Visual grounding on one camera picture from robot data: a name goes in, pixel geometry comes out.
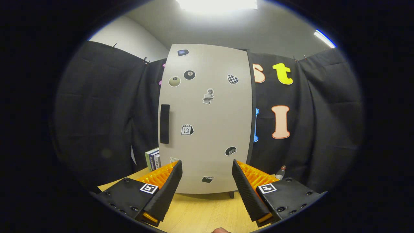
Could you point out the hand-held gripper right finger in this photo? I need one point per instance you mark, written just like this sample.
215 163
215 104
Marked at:
247 194

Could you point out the dark blue book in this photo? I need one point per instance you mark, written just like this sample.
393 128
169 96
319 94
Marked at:
153 160

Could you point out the black backdrop cloth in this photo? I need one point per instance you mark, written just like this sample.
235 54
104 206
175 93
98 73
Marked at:
323 123

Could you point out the green and white book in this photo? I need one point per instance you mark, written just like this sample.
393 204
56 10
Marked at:
148 160

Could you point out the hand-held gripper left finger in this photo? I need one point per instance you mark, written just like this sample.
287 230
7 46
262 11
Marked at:
166 191

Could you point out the dark grey shoe cabinet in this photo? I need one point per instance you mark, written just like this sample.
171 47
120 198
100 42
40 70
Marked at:
251 97

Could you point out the beige shoe cabinet door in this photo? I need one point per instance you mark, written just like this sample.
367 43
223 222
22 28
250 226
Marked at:
210 129

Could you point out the small ceiling light panel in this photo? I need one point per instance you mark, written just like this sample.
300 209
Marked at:
325 38

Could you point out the large ceiling light panel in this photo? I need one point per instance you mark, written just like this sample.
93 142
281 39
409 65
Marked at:
216 5

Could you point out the clear plastic bottle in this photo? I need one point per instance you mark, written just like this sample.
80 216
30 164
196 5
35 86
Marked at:
280 173

